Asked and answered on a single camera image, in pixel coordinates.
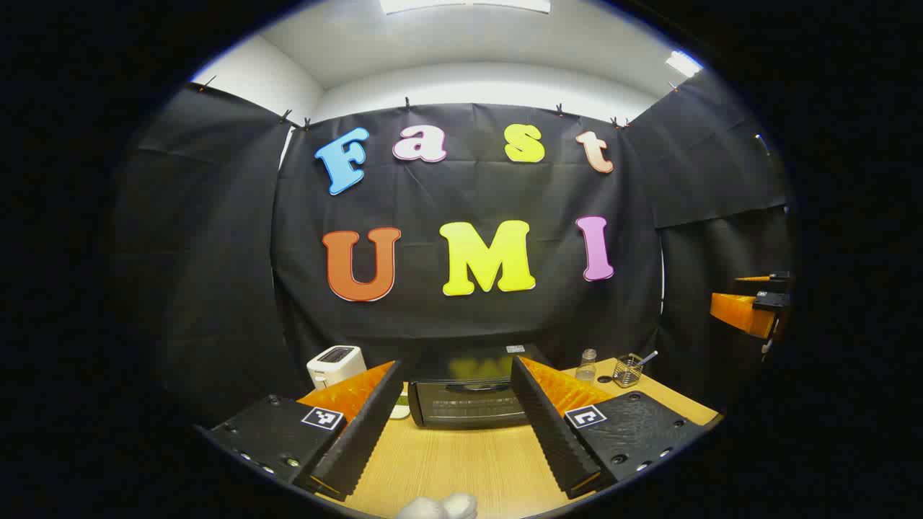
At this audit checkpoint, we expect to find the white toaster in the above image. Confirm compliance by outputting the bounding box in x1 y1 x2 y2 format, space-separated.
306 345 367 391

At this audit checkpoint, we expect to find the wire mesh cutlery holder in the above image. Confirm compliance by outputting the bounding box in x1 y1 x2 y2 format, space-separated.
613 353 644 388

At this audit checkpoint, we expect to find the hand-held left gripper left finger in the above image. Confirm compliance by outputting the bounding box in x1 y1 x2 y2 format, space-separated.
206 360 405 503

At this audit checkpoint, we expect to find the black electric oven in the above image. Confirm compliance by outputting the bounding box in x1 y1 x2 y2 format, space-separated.
406 343 552 431

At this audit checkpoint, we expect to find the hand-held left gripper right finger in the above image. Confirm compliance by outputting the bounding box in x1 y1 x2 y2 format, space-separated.
511 355 711 500

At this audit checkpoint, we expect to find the ceiling light panel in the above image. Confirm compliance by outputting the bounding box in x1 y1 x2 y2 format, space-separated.
665 50 704 79

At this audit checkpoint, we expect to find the black backdrop cloth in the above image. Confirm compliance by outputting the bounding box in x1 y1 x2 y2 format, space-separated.
115 68 794 433

